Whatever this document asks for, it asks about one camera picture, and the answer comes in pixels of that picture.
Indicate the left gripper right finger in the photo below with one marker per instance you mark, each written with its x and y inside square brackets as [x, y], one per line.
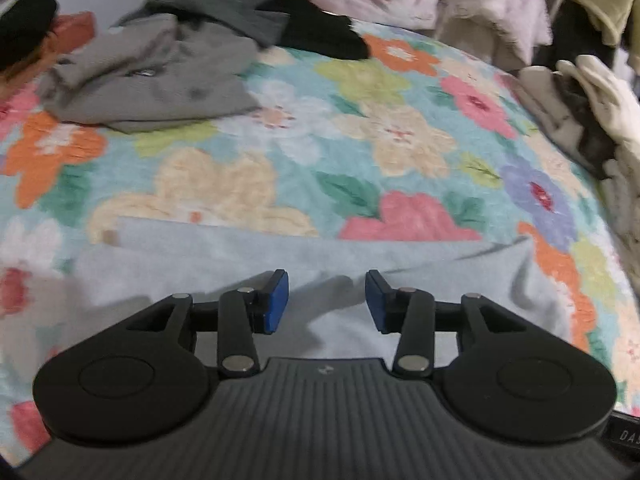
[410, 313]

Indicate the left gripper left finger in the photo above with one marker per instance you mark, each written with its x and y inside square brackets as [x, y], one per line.
[243, 313]

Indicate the light grey sweatshirt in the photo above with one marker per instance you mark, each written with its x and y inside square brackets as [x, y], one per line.
[145, 260]

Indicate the white folded clothes pile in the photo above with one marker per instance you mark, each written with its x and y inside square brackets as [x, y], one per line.
[593, 117]

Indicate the black folded clothes on suitcase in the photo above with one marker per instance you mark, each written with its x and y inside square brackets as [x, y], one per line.
[23, 27]

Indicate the floral bed quilt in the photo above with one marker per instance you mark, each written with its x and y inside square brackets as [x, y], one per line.
[419, 142]

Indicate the grey polo shirt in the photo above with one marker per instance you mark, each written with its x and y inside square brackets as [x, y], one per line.
[150, 74]

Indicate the black garment on bed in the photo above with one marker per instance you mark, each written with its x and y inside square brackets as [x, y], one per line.
[311, 29]

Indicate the dark grey garment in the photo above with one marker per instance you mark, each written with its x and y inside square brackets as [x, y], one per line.
[242, 16]

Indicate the pink red suitcase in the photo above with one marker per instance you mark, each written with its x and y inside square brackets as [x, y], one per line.
[69, 32]

